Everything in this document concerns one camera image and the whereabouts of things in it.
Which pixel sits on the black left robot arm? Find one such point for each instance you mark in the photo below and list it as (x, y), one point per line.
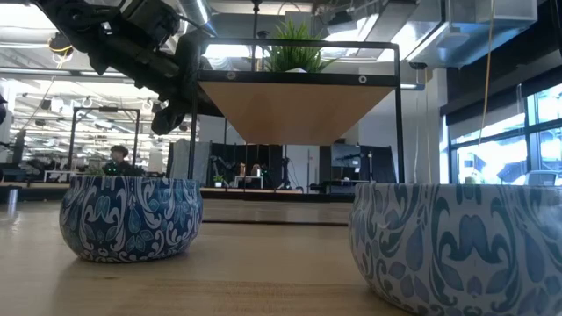
(110, 48)

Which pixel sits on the black background robot arm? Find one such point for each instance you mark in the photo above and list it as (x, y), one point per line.
(286, 173)
(221, 169)

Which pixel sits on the grey partition panel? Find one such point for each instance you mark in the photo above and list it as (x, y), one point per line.
(180, 162)

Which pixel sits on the small background potted plant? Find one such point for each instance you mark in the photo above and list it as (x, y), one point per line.
(218, 177)

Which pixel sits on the person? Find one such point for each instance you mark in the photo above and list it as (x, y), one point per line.
(256, 169)
(118, 166)

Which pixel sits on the small white table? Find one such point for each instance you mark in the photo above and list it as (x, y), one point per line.
(249, 177)

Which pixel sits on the green artificial plant white pot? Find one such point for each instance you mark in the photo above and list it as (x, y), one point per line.
(296, 57)

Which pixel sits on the long ceiling light strip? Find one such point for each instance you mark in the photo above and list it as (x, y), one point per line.
(44, 71)

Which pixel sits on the large glass window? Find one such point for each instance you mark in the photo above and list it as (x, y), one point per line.
(496, 158)

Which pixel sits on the pale office chair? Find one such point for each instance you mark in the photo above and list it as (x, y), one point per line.
(542, 177)

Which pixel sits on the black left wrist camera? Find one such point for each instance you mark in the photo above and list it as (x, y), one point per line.
(167, 120)

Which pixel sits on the silver spiral ceiling duct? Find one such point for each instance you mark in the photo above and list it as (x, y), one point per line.
(197, 11)

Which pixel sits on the black background rig frame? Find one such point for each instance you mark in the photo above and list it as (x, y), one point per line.
(105, 109)

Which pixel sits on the wooden shelf black metal frame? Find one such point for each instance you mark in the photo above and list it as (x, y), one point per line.
(294, 109)

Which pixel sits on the black aluminium table frame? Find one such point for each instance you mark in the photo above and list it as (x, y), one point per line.
(307, 197)

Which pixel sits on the dark wall monitor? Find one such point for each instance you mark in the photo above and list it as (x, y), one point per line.
(346, 155)

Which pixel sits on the large silver air duct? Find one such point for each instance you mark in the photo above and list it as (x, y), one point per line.
(443, 48)

